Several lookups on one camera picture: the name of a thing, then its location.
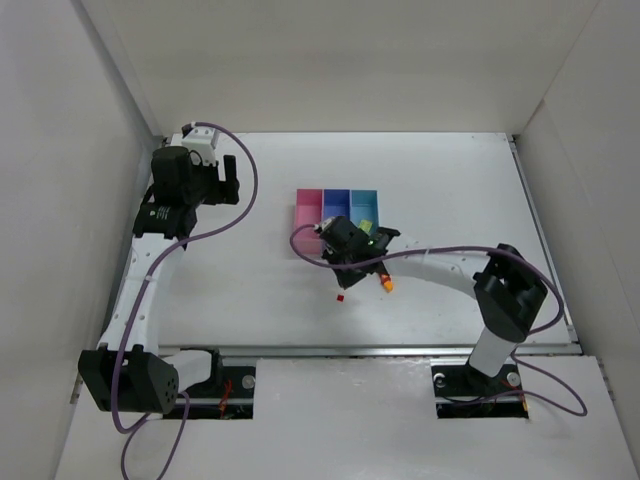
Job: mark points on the red yellow orange lego stack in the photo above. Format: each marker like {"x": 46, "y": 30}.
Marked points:
{"x": 386, "y": 282}

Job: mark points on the yellow-green lego block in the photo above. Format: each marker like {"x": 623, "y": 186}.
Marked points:
{"x": 366, "y": 225}

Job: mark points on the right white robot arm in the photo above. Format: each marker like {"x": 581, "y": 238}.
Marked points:
{"x": 509, "y": 293}

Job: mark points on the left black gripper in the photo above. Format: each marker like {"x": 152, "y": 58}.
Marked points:
{"x": 220, "y": 181}

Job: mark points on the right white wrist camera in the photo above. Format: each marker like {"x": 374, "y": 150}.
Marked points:
{"x": 321, "y": 228}

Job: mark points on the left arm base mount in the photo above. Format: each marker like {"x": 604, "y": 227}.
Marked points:
{"x": 227, "y": 395}

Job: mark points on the metal front rail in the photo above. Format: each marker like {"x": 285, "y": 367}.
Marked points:
{"x": 307, "y": 351}

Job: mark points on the dark blue container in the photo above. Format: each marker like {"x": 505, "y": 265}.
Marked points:
{"x": 336, "y": 202}

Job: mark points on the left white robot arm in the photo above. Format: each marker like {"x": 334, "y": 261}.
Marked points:
{"x": 125, "y": 371}

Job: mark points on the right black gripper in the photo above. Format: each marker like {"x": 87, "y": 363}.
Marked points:
{"x": 361, "y": 262}

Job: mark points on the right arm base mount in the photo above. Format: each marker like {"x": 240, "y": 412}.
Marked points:
{"x": 463, "y": 393}

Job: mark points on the pink container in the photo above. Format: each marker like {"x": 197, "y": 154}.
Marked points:
{"x": 308, "y": 210}

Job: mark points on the light blue container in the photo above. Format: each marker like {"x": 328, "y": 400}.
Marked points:
{"x": 364, "y": 205}

